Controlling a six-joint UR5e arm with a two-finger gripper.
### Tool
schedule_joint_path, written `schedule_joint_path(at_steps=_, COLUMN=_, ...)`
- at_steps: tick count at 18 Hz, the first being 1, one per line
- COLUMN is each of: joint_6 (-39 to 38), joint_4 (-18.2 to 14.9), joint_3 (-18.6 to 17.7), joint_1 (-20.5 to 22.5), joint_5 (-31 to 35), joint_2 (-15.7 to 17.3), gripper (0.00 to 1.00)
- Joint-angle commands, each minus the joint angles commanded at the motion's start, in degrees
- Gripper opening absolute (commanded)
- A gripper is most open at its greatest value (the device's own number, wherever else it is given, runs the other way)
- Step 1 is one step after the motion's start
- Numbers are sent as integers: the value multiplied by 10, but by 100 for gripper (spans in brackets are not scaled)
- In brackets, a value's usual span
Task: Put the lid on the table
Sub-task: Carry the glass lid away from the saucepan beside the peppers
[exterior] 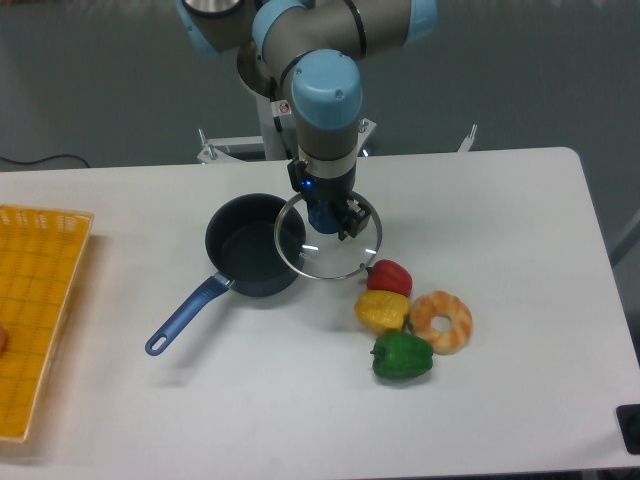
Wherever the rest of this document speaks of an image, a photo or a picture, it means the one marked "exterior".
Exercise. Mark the black device at table edge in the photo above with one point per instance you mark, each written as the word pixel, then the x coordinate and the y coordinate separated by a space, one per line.
pixel 628 417

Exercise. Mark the green toy bell pepper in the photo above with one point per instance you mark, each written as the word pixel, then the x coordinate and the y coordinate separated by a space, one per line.
pixel 399 356

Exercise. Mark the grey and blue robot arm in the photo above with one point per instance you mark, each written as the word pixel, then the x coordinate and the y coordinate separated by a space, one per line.
pixel 309 54

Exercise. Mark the yellow woven basket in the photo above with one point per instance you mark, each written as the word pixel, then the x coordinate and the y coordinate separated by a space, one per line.
pixel 41 251

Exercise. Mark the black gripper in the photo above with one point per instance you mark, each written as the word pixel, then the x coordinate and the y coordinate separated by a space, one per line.
pixel 323 184

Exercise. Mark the red toy bell pepper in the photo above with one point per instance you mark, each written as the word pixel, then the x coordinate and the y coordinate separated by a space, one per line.
pixel 387 275

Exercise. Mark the glass lid with blue knob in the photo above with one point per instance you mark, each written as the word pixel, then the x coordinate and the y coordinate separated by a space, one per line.
pixel 327 256

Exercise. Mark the yellow toy bell pepper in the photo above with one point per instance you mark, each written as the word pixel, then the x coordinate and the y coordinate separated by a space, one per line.
pixel 382 311

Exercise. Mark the dark saucepan with blue handle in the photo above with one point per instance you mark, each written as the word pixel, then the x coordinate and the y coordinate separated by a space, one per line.
pixel 249 258

